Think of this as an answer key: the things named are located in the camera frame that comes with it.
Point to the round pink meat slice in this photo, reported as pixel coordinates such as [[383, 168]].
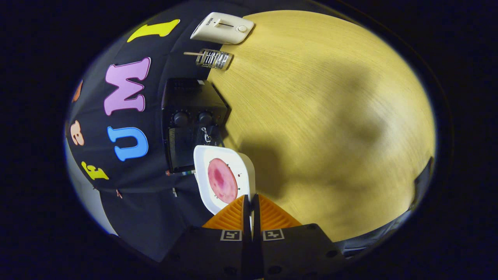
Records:
[[222, 181]]

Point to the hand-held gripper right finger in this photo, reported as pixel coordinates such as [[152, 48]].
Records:
[[288, 249]]

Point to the black toaster oven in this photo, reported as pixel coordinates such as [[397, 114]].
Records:
[[190, 101]]

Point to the black backdrop cloth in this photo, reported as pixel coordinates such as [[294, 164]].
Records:
[[128, 210]]

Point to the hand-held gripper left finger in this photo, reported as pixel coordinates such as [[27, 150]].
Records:
[[218, 252]]

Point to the glass jar with wooden stick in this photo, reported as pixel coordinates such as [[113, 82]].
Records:
[[214, 59]]

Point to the white square tray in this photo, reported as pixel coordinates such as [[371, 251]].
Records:
[[243, 171]]

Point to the white bread toaster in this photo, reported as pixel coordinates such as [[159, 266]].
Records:
[[223, 29]]

